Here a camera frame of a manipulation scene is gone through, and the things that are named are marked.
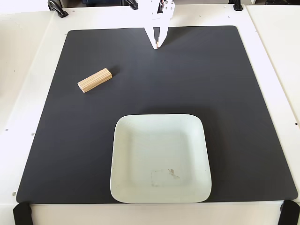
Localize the black table clamp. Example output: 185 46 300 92
232 0 245 11
124 0 139 10
47 0 69 18

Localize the white square plate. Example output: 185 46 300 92
109 113 213 204

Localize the light wooden block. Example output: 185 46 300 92
77 67 113 94

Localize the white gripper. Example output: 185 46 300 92
143 0 176 50

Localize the black rubber mat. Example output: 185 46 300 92
15 25 298 204

